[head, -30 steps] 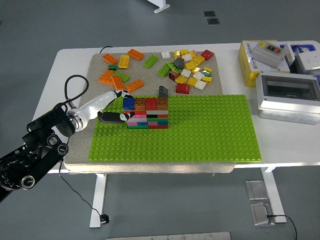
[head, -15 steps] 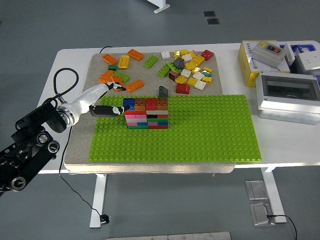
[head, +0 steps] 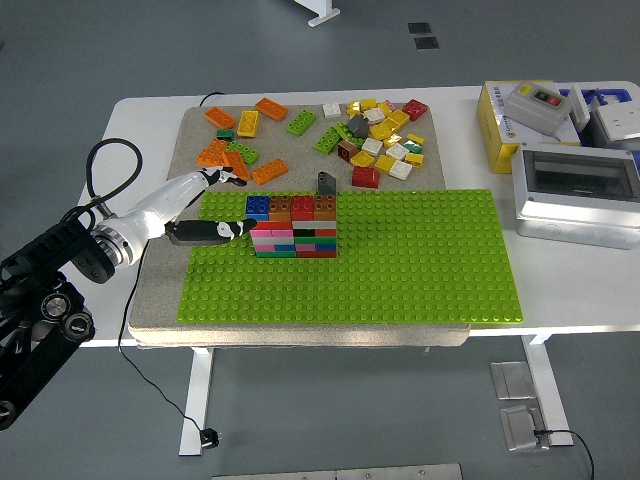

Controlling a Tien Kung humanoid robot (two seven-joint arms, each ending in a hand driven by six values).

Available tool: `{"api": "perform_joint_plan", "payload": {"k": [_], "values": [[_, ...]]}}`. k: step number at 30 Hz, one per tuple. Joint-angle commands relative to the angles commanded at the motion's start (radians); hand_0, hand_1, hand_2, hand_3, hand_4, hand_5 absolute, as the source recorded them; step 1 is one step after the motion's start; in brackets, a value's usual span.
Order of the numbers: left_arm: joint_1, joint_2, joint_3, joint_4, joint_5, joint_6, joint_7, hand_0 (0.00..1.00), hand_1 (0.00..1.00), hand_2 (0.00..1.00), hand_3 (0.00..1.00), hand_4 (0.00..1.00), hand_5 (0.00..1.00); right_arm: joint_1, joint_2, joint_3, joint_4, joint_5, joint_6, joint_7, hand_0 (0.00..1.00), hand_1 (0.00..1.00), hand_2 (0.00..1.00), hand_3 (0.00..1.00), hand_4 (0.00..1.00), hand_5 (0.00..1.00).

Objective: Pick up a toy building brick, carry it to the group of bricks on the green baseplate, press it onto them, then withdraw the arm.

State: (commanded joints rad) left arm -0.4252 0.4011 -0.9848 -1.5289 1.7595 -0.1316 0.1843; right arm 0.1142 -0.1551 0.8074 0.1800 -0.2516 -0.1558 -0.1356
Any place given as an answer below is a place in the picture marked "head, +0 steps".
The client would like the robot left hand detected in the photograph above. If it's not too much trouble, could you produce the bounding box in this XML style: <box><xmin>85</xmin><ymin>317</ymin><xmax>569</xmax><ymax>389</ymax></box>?
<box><xmin>112</xmin><ymin>166</ymin><xmax>258</xmax><ymax>266</ymax></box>

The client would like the blue square toy brick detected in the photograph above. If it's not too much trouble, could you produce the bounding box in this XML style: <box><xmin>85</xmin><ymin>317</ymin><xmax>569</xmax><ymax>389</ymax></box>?
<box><xmin>245</xmin><ymin>194</ymin><xmax>272</xmax><ymax>222</ymax></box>

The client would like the orange long toy brick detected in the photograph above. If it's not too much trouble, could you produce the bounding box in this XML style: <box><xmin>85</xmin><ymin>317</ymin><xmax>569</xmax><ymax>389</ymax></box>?
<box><xmin>251</xmin><ymin>158</ymin><xmax>291</xmax><ymax>187</ymax></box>
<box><xmin>204</xmin><ymin>106</ymin><xmax>237</xmax><ymax>130</ymax></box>
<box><xmin>196</xmin><ymin>138</ymin><xmax>231</xmax><ymax>168</ymax></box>
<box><xmin>221</xmin><ymin>149</ymin><xmax>252</xmax><ymax>182</ymax></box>
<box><xmin>255</xmin><ymin>97</ymin><xmax>290</xmax><ymax>122</ymax></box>

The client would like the green long toy brick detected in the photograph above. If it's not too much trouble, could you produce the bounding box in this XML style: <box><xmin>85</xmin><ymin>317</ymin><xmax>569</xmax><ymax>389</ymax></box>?
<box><xmin>334</xmin><ymin>122</ymin><xmax>366</xmax><ymax>149</ymax></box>
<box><xmin>225</xmin><ymin>141</ymin><xmax>261</xmax><ymax>167</ymax></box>
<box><xmin>313</xmin><ymin>125</ymin><xmax>344</xmax><ymax>155</ymax></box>
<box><xmin>286</xmin><ymin>108</ymin><xmax>318</xmax><ymax>138</ymax></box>

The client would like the brown square toy brick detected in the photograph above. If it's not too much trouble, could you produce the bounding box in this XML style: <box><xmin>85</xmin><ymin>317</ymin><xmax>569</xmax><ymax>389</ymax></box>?
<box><xmin>313</xmin><ymin>194</ymin><xmax>338</xmax><ymax>223</ymax></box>
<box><xmin>269</xmin><ymin>194</ymin><xmax>294</xmax><ymax>223</ymax></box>

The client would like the yellow long toy brick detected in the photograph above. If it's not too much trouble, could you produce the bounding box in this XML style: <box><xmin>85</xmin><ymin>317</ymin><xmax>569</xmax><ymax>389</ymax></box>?
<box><xmin>236</xmin><ymin>110</ymin><xmax>261</xmax><ymax>139</ymax></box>

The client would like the green studded baseplate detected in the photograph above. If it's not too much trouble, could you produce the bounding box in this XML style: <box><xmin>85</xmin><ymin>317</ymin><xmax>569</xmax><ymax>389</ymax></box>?
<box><xmin>176</xmin><ymin>188</ymin><xmax>524</xmax><ymax>325</ymax></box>

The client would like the grey-brown mat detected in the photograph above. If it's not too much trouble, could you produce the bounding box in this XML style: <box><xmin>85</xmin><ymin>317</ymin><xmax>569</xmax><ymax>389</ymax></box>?
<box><xmin>127</xmin><ymin>102</ymin><xmax>472</xmax><ymax>349</ymax></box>

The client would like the white table leg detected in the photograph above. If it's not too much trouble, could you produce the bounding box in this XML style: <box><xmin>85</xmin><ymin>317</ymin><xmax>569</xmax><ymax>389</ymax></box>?
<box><xmin>519</xmin><ymin>334</ymin><xmax>576</xmax><ymax>448</ymax></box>
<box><xmin>178</xmin><ymin>347</ymin><xmax>217</xmax><ymax>457</ymax></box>

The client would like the white furniture foot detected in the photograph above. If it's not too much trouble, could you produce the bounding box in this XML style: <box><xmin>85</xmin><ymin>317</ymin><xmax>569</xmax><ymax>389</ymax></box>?
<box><xmin>293</xmin><ymin>0</ymin><xmax>342</xmax><ymax>28</ymax></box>

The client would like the long metal floor plate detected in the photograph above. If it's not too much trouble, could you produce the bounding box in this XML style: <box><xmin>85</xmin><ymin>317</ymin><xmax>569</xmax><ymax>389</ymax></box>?
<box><xmin>211</xmin><ymin>462</ymin><xmax>464</xmax><ymax>480</ymax></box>

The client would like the yellow and white carton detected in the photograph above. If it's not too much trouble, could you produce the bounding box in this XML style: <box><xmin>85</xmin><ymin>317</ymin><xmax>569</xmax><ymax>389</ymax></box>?
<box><xmin>475</xmin><ymin>79</ymin><xmax>582</xmax><ymax>175</ymax></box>

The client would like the grey metal floor plate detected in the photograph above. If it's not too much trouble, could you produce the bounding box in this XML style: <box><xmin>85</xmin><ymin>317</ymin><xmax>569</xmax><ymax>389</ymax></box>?
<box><xmin>499</xmin><ymin>404</ymin><xmax>547</xmax><ymax>453</ymax></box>
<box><xmin>489</xmin><ymin>360</ymin><xmax>537</xmax><ymax>400</ymax></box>

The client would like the grey box with clear window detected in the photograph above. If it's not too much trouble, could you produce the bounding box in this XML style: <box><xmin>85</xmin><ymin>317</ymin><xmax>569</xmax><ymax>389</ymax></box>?
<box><xmin>510</xmin><ymin>143</ymin><xmax>640</xmax><ymax>251</ymax></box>

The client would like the small white box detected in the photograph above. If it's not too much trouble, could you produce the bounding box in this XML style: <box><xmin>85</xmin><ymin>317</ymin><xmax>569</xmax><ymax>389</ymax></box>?
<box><xmin>569</xmin><ymin>83</ymin><xmax>601</xmax><ymax>132</ymax></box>

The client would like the grey plastic box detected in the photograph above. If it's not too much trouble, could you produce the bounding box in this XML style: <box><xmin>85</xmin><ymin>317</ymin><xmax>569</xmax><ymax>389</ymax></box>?
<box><xmin>579</xmin><ymin>117</ymin><xmax>640</xmax><ymax>151</ymax></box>

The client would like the multicoloured stacked brick wall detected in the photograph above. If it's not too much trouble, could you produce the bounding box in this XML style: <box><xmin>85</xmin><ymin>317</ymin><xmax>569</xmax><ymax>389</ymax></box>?
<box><xmin>249</xmin><ymin>219</ymin><xmax>339</xmax><ymax>260</ymax></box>

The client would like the thin black power cord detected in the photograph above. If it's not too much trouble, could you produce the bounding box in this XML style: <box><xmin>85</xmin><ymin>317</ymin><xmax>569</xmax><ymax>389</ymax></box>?
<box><xmin>117</xmin><ymin>267</ymin><xmax>206</xmax><ymax>434</ymax></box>

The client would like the grey push-button switch box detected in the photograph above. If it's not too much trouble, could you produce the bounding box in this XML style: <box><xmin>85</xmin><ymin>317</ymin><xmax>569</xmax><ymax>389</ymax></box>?
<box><xmin>504</xmin><ymin>81</ymin><xmax>574</xmax><ymax>138</ymax></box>

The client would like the black floor cable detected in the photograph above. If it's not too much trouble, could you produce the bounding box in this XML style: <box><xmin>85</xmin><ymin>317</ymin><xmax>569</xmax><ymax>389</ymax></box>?
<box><xmin>532</xmin><ymin>427</ymin><xmax>597</xmax><ymax>480</ymax></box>

